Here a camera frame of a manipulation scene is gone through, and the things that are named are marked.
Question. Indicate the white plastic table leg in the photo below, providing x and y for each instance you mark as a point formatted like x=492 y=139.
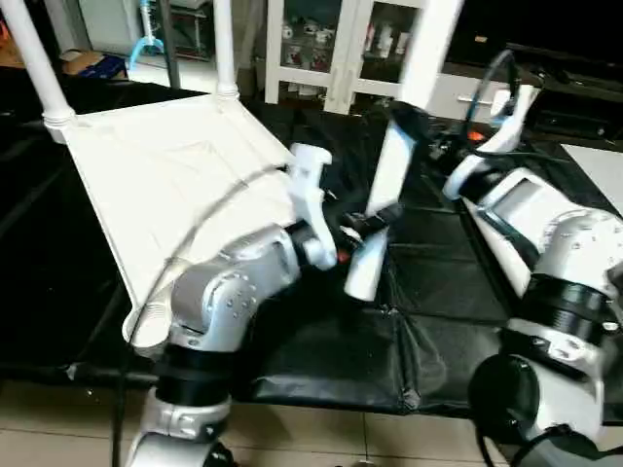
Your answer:
x=39 y=68
x=394 y=165
x=225 y=49

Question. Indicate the white plastic table top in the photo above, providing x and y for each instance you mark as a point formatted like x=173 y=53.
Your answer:
x=165 y=185

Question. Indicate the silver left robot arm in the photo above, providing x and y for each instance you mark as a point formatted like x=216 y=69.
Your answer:
x=234 y=292

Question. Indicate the white drawer unit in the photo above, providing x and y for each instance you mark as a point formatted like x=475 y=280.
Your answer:
x=467 y=95

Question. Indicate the black work mat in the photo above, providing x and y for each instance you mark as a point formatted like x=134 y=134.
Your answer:
x=321 y=350

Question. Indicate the white glass-door cabinet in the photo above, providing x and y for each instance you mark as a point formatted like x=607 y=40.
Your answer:
x=321 y=49

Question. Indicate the white flat board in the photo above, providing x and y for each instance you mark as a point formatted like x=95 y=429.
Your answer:
x=599 y=170

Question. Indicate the black metal pole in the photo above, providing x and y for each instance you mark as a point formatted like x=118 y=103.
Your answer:
x=173 y=44

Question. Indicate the blue plastic tool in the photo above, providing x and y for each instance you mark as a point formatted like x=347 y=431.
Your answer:
x=148 y=44

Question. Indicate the brown cardboard box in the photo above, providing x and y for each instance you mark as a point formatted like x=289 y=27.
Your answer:
x=92 y=66

